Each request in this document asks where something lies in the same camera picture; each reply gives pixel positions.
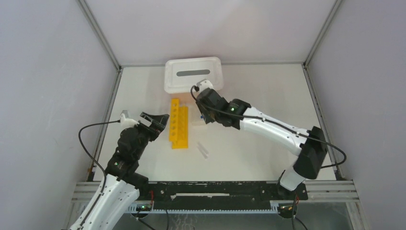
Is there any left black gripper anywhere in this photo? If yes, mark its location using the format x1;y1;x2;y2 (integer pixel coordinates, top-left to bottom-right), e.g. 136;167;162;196
134;112;169;160

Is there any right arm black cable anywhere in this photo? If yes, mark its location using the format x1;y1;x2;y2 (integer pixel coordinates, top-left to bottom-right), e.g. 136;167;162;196
190;85;347;169

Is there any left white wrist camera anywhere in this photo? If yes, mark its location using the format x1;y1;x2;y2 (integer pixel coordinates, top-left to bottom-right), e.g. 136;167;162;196
120;110;139;129

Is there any translucent white bin lid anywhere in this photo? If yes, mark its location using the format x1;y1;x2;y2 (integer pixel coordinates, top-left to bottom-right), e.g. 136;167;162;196
164;57;224;94

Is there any pink plastic storage bin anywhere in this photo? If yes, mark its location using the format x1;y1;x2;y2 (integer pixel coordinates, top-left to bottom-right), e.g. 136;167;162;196
170;92;195;104

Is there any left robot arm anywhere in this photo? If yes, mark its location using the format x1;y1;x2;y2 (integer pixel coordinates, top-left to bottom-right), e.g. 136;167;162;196
69;110;169;230

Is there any yellow test tube rack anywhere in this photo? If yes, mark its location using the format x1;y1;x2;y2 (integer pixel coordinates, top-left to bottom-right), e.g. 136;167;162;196
169;98;188;149

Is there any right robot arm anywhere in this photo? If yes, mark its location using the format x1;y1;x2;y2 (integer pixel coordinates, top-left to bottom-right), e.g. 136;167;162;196
190;86;327;199

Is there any clear tube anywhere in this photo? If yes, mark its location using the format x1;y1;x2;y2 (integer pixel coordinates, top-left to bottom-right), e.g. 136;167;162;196
197;142;209;157
197;147;208;160

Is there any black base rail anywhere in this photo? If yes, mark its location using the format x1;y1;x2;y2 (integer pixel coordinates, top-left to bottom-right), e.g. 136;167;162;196
120;181;308;213

